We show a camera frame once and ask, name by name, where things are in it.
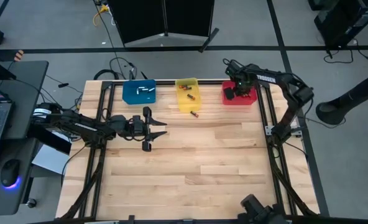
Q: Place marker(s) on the batteries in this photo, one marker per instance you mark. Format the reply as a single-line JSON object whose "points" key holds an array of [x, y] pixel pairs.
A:
{"points": [[151, 90]]}

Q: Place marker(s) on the blue plastic bin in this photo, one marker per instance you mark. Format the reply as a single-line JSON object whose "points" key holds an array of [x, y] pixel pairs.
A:
{"points": [[131, 98]]}

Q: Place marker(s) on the copper and dark blue battery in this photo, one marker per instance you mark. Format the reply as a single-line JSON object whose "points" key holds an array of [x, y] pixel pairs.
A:
{"points": [[194, 114]]}

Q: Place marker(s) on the black box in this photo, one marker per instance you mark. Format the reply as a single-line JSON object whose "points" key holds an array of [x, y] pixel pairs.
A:
{"points": [[47, 140]]}

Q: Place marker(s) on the black computer mouse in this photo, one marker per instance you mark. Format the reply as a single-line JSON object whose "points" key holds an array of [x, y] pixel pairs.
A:
{"points": [[10, 171]]}

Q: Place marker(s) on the white box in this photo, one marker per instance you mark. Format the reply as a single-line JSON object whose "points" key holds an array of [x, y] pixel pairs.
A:
{"points": [[50, 160]]}

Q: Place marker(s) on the black tower fan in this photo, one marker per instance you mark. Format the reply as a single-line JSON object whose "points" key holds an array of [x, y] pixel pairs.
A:
{"points": [[330, 112]]}

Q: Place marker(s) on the black desk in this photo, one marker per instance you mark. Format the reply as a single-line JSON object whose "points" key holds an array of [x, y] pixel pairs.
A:
{"points": [[22, 93]]}

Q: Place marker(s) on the copper black AA battery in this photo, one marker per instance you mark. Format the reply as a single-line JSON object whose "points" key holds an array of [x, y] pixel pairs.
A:
{"points": [[191, 97]]}

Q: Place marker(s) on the black divider panel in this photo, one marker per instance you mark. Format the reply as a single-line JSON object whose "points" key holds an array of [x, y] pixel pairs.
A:
{"points": [[190, 15], [137, 18]]}

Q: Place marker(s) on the yellow plastic bin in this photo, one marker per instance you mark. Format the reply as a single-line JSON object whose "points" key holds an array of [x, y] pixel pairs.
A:
{"points": [[184, 104]]}

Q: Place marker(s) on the black equipment cart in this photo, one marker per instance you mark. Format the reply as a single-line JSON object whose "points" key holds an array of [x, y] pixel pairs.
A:
{"points": [[342, 18]]}

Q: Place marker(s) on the copper black Duracell battery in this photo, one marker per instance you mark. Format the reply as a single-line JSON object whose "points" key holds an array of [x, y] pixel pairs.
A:
{"points": [[183, 86]]}

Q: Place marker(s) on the person's hand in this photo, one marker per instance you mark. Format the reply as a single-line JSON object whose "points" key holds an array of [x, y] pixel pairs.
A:
{"points": [[18, 56]]}

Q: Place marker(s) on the red plastic bin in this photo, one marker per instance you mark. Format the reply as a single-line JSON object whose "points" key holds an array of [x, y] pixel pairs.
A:
{"points": [[249, 101]]}

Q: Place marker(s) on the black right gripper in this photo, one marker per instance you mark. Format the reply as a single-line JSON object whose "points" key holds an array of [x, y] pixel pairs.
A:
{"points": [[243, 76]]}

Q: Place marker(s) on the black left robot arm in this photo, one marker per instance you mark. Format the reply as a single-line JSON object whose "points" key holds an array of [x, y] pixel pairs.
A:
{"points": [[78, 126]]}

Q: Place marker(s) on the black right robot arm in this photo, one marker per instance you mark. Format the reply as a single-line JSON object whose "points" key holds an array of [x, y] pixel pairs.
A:
{"points": [[292, 87]]}

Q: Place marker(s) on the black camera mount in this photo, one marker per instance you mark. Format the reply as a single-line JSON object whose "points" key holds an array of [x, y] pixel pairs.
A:
{"points": [[255, 208]]}

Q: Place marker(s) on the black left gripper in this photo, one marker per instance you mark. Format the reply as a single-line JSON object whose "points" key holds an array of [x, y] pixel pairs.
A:
{"points": [[125, 126]]}

